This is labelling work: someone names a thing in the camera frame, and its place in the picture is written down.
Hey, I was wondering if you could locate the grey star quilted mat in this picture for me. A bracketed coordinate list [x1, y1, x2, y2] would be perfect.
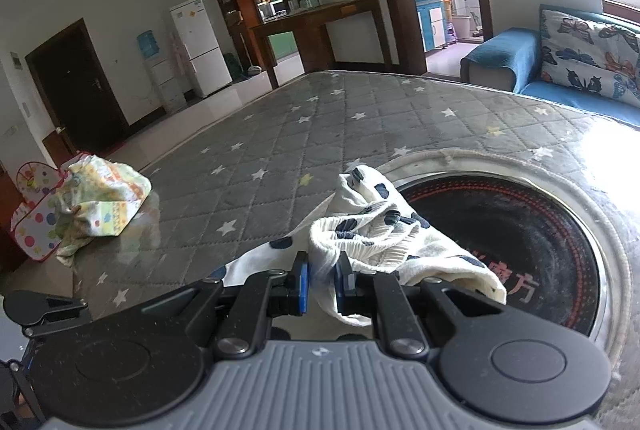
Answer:
[64, 70, 640, 430]

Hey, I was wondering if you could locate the butterfly print cushion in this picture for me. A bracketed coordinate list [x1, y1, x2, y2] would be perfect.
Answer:
[540, 9, 639, 108]

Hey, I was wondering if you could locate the dark wooden console table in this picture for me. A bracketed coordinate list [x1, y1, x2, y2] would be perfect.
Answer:
[250, 0, 393, 89]

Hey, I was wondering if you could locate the blue sofa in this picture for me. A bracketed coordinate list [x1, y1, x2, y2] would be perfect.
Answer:
[460, 5, 639, 127]

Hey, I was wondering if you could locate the dark wooden door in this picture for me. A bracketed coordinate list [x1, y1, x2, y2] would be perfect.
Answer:
[25, 20, 129, 155]

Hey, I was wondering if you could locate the mop with white head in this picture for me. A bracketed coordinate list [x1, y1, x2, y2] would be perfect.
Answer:
[454, 9, 484, 39]

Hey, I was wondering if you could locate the polka dot toy tent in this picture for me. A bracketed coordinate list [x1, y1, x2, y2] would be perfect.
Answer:
[10, 152, 87, 262]

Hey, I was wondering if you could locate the water dispenser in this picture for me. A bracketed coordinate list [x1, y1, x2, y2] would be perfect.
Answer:
[137, 30, 186, 115]

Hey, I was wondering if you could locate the blue white cabinet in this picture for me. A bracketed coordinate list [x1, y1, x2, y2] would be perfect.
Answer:
[414, 0, 447, 53]

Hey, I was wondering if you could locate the white refrigerator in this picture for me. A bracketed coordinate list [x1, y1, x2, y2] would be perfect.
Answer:
[169, 0, 232, 98]

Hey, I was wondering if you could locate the colourful patterned cloth bundle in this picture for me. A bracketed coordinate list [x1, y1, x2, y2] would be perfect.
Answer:
[54, 154, 152, 267]

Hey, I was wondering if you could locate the round black induction cooktop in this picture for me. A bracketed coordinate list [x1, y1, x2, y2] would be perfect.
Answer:
[379, 149, 631, 362]

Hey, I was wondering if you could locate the white polka dot garment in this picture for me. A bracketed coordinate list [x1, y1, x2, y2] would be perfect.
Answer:
[221, 165, 506, 328]

